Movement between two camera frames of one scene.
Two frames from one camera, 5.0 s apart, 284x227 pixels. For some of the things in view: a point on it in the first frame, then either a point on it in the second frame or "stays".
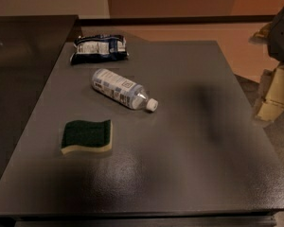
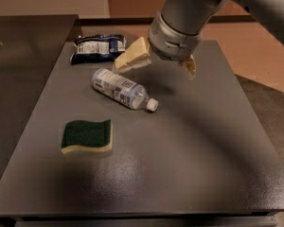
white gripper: x=282 y=37 -> x=170 y=42
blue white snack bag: x=99 y=47 stays
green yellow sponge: x=92 y=136 stays
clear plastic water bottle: x=122 y=91 stays
